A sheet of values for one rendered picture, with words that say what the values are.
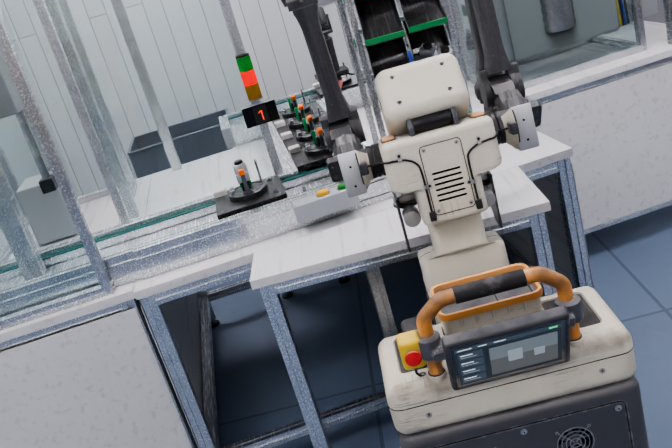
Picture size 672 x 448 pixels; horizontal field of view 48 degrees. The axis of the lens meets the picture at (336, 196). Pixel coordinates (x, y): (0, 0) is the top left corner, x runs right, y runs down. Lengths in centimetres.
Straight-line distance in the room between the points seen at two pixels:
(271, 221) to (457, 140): 87
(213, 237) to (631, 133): 197
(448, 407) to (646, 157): 222
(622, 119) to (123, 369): 231
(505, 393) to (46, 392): 155
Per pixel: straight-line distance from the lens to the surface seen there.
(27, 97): 240
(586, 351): 172
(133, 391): 268
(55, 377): 267
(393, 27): 260
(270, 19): 596
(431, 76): 187
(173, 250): 252
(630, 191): 371
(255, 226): 250
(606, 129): 356
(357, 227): 239
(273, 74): 602
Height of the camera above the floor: 176
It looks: 19 degrees down
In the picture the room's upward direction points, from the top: 16 degrees counter-clockwise
